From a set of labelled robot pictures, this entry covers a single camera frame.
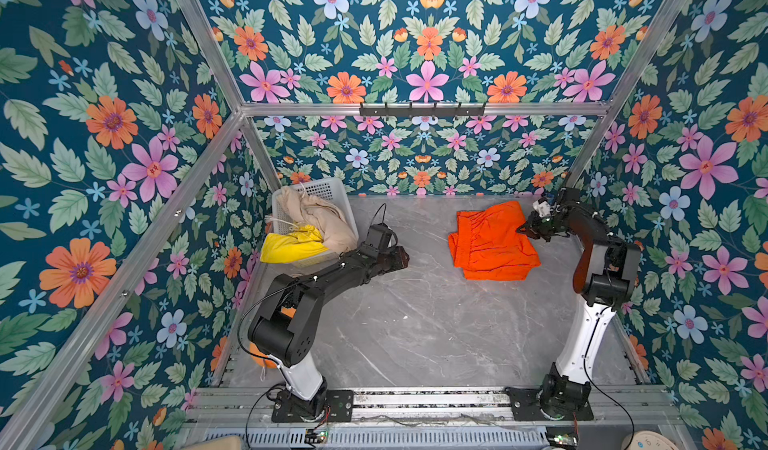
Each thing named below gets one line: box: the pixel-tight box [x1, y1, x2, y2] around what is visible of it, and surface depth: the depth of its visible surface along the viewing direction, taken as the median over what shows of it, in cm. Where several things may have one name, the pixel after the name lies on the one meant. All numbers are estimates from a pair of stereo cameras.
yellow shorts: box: [260, 225, 329, 264], surface depth 92 cm
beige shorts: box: [277, 186, 358, 253], surface depth 102 cm
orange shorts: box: [448, 201, 541, 281], surface depth 101 cm
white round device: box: [621, 430, 680, 450], surface depth 68 cm
